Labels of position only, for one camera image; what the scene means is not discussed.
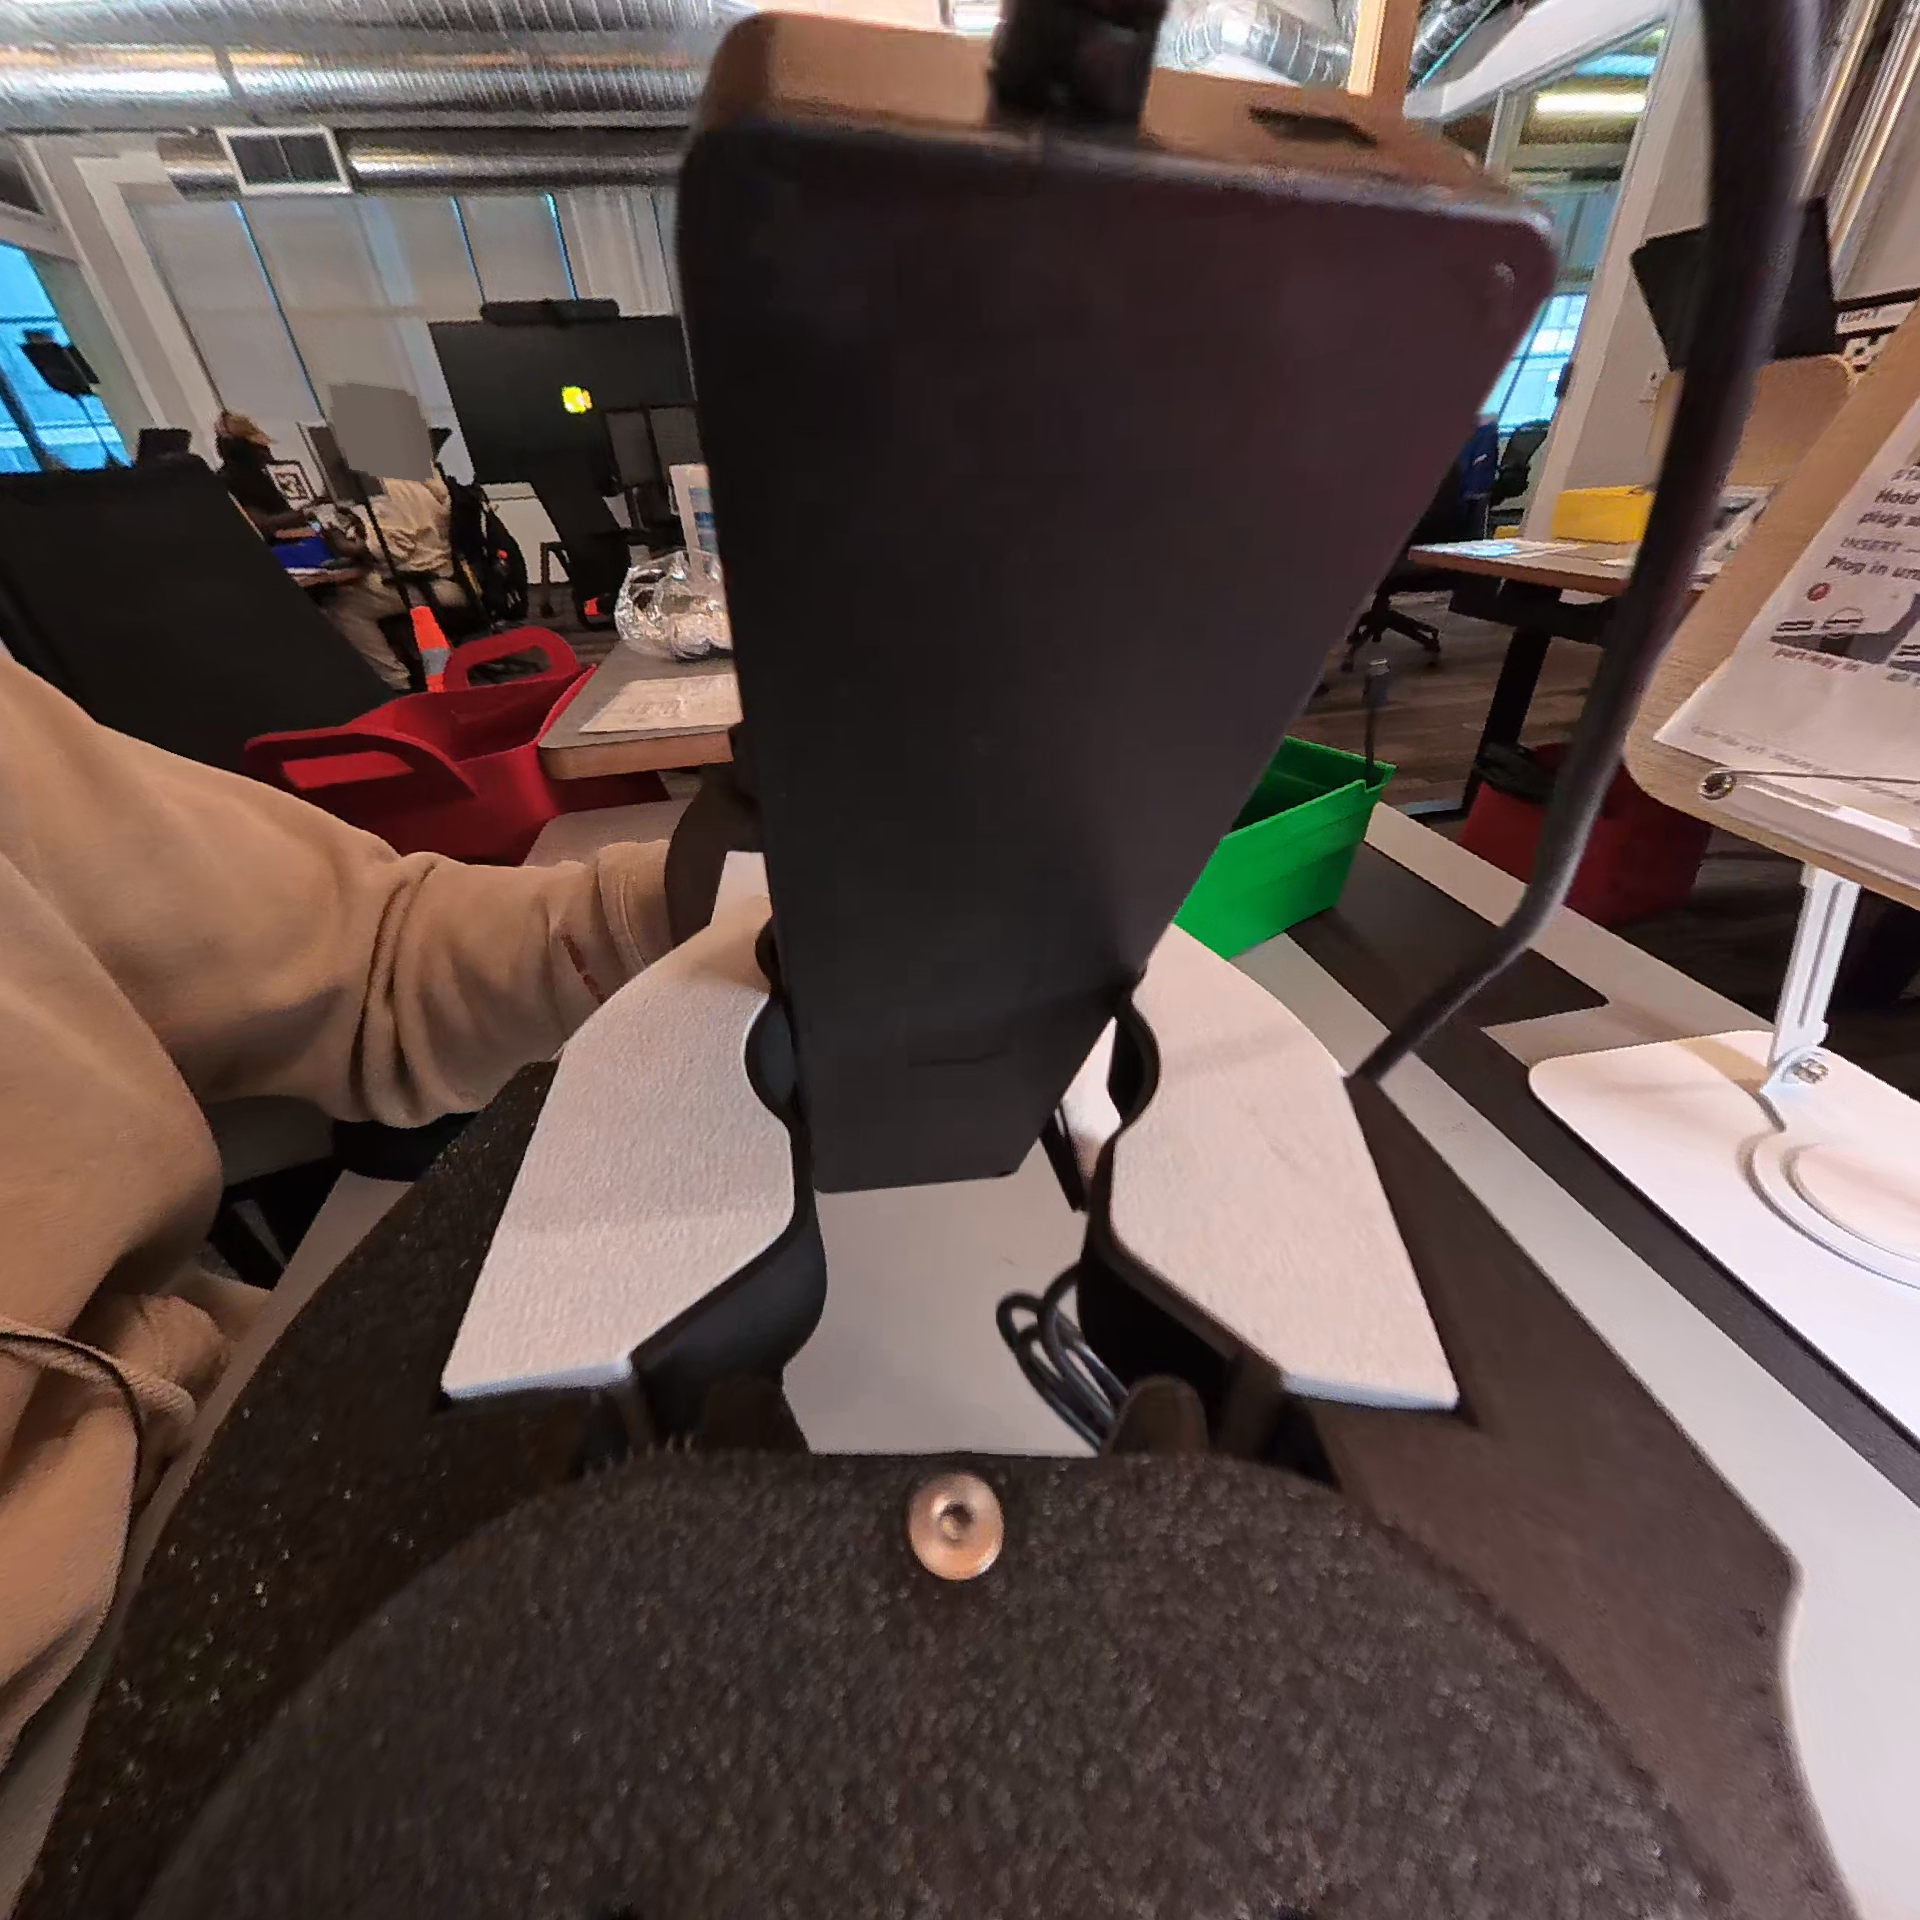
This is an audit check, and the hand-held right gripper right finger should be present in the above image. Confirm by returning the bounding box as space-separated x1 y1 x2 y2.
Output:
1076 921 1466 1414

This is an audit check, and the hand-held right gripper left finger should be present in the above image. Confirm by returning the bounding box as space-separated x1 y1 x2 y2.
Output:
438 854 830 1404

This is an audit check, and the green plastic bin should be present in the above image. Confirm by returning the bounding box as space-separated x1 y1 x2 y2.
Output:
1170 736 1400 963

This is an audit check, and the black usb hub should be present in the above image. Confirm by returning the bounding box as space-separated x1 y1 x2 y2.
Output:
674 11 1562 1193

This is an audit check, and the black hub cable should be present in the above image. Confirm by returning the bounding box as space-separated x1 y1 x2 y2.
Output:
990 0 1824 1087

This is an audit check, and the person's left forearm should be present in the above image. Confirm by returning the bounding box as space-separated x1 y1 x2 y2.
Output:
90 720 676 1134

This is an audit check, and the grey table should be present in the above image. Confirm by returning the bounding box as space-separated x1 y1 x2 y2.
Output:
536 638 746 782

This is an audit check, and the crumpled clear plastic bag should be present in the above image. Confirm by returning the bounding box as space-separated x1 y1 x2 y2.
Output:
615 546 736 664

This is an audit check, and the red plastic basket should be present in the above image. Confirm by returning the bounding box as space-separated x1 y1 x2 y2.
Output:
245 626 670 870

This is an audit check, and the white metal stand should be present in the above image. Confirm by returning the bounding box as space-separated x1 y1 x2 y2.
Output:
1530 780 1920 1292

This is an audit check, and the red plastic bin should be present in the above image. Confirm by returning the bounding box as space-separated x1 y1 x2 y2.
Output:
1462 744 1712 924

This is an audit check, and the large black screen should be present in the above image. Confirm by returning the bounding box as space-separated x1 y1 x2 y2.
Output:
427 300 699 601

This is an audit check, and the person's arm in beige sleeve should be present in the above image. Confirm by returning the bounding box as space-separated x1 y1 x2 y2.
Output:
0 644 271 1772

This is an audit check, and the black office chair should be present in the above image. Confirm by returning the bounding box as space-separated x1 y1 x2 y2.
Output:
1342 496 1450 678

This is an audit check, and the black partition panel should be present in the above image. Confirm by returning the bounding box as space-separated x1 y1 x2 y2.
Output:
0 458 392 768

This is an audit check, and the wooden table with black legs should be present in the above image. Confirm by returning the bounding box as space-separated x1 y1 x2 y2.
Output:
1411 532 1728 811

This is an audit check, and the printed instruction sheet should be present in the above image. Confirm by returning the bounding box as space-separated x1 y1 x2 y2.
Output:
1655 398 1920 788

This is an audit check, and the wooden display board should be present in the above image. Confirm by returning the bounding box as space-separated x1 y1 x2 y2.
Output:
1628 300 1920 910

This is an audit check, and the coiled black usb cable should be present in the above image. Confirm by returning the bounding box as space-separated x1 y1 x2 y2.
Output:
996 1259 1126 1449

